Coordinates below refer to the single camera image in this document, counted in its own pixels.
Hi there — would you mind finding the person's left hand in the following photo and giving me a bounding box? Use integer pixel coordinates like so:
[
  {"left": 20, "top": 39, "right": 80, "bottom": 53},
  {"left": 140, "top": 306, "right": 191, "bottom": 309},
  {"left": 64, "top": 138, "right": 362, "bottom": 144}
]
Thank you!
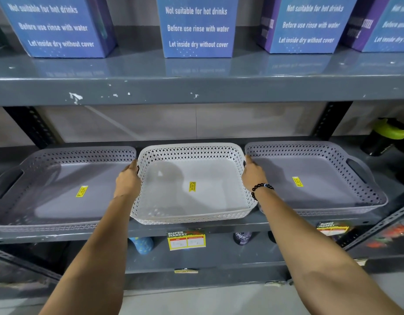
[{"left": 114, "top": 159, "right": 142, "bottom": 199}]

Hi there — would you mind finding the person's right hand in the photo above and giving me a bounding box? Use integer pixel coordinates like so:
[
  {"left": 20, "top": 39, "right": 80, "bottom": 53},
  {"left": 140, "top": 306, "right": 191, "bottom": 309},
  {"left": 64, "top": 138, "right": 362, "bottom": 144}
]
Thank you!
[{"left": 241, "top": 155, "right": 268, "bottom": 194}]

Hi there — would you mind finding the white perforated plastic tray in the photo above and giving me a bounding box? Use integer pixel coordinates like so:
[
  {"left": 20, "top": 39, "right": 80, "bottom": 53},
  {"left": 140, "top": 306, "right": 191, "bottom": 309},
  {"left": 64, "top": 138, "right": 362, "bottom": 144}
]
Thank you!
[{"left": 130, "top": 143, "right": 258, "bottom": 226}]

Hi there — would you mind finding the person's left forearm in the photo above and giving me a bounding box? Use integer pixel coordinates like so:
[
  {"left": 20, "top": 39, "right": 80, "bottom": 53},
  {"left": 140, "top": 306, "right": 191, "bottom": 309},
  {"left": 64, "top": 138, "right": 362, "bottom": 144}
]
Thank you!
[{"left": 39, "top": 192, "right": 135, "bottom": 315}]

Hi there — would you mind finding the person's right forearm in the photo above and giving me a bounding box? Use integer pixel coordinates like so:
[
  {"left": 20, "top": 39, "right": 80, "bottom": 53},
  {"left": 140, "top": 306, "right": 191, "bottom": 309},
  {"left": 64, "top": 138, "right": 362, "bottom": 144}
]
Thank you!
[{"left": 255, "top": 187, "right": 404, "bottom": 315}]

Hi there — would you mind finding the grey perforated plastic tray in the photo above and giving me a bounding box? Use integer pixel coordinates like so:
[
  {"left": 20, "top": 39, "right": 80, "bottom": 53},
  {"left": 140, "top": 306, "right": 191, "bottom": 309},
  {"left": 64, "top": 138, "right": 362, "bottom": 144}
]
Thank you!
[
  {"left": 244, "top": 141, "right": 388, "bottom": 217},
  {"left": 0, "top": 146, "right": 137, "bottom": 233}
]

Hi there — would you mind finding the purple patterned bottle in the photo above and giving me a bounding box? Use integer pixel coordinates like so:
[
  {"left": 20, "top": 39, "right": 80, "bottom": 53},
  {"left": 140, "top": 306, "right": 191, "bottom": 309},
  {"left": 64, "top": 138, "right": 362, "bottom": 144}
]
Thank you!
[{"left": 233, "top": 231, "right": 253, "bottom": 246}]

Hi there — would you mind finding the blue patterned bottle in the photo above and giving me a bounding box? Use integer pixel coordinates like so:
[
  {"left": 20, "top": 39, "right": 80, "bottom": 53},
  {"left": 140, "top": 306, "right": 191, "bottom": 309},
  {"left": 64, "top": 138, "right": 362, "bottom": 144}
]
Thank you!
[{"left": 128, "top": 237, "right": 155, "bottom": 256}]

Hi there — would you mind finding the grey metal shelving rack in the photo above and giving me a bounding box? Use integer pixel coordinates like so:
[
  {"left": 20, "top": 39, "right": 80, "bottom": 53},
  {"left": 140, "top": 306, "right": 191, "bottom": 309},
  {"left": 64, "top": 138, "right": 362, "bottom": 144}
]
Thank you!
[{"left": 0, "top": 26, "right": 404, "bottom": 292}]

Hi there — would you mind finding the black shaker bottle green lid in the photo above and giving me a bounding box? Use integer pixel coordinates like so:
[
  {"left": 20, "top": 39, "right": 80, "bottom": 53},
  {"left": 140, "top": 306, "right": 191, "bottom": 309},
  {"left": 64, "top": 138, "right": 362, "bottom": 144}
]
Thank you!
[{"left": 360, "top": 117, "right": 404, "bottom": 157}]

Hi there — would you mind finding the blue printed carton box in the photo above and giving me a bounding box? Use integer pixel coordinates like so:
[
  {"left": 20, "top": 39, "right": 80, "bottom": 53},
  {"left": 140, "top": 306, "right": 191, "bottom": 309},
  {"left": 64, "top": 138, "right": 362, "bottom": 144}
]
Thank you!
[
  {"left": 0, "top": 0, "right": 117, "bottom": 59},
  {"left": 340, "top": 0, "right": 404, "bottom": 53},
  {"left": 156, "top": 0, "right": 239, "bottom": 59},
  {"left": 256, "top": 0, "right": 359, "bottom": 54}
]

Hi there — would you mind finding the black bead bracelet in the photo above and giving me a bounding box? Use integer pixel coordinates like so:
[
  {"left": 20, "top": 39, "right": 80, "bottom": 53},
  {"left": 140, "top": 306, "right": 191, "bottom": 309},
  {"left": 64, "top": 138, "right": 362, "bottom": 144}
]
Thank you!
[{"left": 251, "top": 183, "right": 275, "bottom": 202}]

